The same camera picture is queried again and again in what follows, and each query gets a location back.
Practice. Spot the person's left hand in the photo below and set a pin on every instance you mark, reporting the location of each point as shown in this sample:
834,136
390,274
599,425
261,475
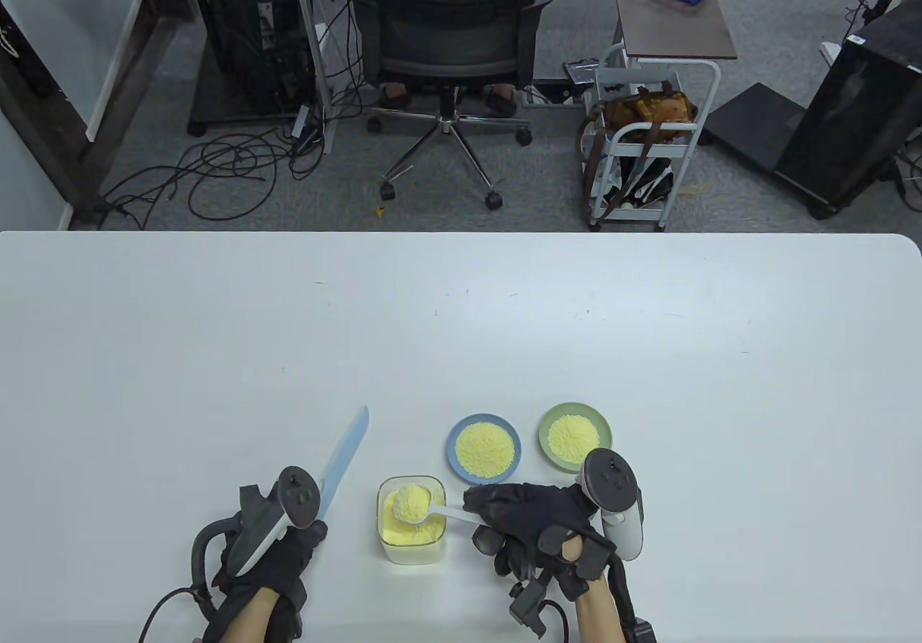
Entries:
288,556

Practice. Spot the person's right hand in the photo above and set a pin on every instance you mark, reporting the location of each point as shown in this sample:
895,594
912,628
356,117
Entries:
533,513

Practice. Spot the yellow chicken bouillon pile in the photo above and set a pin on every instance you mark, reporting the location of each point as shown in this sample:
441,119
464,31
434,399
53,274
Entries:
486,448
569,438

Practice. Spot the glass chicken bouillon jar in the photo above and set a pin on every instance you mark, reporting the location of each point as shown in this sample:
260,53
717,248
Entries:
403,546

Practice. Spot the white plastic coffee spoon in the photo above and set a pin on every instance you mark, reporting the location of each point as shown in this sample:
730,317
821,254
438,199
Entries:
412,505

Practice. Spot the light blue plastic knife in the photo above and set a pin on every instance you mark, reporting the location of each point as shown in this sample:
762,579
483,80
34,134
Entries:
347,448

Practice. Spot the person's left forearm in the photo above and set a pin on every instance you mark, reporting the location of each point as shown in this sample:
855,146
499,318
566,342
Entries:
248,618

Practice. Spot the person's right forearm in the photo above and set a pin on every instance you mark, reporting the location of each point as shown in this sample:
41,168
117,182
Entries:
598,610

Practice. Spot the grey white handheld controller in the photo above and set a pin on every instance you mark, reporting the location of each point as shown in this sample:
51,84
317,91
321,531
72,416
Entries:
295,495
611,481

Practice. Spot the green round dish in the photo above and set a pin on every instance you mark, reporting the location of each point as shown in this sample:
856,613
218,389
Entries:
549,416

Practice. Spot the blue round dish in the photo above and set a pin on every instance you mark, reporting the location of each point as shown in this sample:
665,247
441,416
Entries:
452,448

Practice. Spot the black and white bag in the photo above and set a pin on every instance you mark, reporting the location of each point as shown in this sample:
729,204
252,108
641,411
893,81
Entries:
645,182

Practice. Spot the white rolling cart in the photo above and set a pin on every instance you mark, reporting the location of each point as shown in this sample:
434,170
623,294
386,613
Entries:
659,126

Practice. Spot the brown leather bag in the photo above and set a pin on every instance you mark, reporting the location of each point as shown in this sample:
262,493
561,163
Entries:
648,106

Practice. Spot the black flat floor platform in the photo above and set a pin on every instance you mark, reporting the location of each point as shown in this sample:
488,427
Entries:
756,121

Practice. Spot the dark wooden desk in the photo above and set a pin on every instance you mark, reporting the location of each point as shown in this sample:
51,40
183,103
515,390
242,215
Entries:
43,135

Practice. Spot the black mesh office chair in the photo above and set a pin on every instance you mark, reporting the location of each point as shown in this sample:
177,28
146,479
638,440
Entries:
446,31

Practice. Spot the brown side table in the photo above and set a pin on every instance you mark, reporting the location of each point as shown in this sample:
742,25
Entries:
677,24

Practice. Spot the black computer tower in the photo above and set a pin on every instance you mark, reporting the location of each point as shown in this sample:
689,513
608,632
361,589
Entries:
857,110
252,24

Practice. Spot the white metal desk leg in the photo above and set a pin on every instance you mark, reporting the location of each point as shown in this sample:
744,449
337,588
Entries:
310,24

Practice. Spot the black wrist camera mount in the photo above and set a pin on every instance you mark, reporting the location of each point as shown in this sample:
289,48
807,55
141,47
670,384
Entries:
531,605

